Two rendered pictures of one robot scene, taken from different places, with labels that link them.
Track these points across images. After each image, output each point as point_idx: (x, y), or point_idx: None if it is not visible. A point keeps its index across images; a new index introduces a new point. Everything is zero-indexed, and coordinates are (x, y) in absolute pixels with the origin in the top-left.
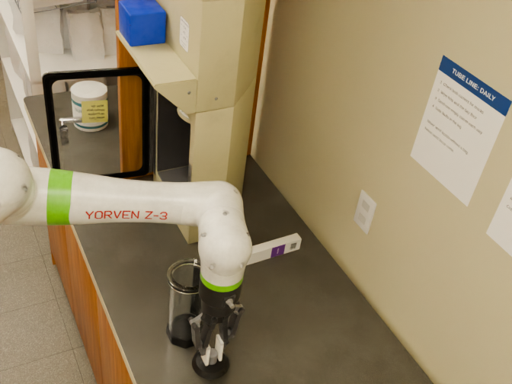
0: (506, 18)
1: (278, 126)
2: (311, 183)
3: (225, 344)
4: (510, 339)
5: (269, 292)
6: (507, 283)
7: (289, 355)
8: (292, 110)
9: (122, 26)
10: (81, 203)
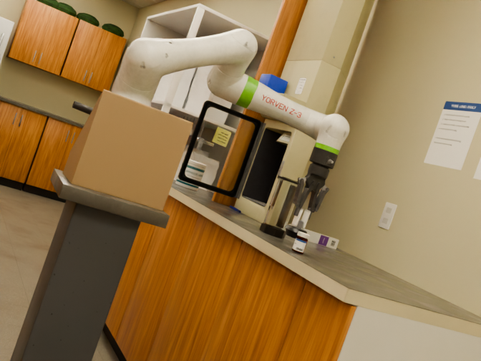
0: (480, 70)
1: None
2: (343, 222)
3: (309, 216)
4: None
5: (321, 248)
6: None
7: (341, 260)
8: (335, 182)
9: None
10: (262, 89)
